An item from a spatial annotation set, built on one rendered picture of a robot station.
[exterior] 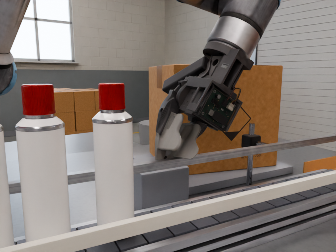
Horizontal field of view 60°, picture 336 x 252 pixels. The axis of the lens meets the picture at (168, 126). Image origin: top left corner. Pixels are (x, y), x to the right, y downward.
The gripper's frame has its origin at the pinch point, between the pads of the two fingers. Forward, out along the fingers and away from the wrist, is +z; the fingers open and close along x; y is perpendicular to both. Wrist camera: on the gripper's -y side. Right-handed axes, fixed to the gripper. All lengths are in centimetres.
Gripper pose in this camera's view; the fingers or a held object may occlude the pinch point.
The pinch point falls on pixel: (161, 159)
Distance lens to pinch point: 48.2
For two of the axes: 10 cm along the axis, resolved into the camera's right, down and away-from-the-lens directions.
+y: 4.7, 2.1, -8.6
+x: 7.4, 4.3, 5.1
